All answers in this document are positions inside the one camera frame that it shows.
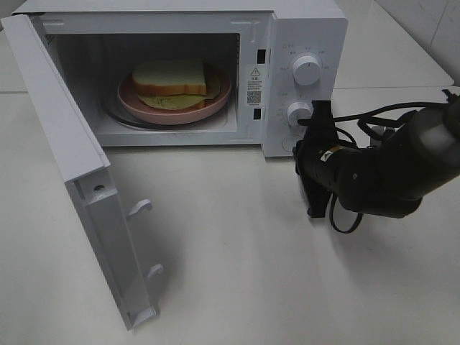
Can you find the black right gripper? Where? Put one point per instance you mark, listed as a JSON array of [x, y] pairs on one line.
[[326, 163]]

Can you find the glass microwave turntable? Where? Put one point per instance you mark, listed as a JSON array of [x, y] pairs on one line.
[[223, 120]]

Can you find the white microwave oven body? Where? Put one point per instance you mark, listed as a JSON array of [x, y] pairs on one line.
[[95, 45]]

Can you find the round door release button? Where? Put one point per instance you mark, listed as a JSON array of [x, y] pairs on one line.
[[289, 143]]

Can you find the white microwave door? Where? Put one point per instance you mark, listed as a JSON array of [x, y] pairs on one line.
[[85, 170]]

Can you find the white upper power knob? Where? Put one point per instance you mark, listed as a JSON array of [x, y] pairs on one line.
[[307, 69]]

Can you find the pink speckled plate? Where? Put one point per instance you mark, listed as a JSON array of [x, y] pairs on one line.
[[172, 111]]

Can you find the white bread sandwich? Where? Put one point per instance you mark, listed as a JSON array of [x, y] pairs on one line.
[[175, 84]]

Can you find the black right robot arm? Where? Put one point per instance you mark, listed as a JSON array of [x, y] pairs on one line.
[[388, 180]]

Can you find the white timer knob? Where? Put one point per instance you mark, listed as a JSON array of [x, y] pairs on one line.
[[298, 111]]

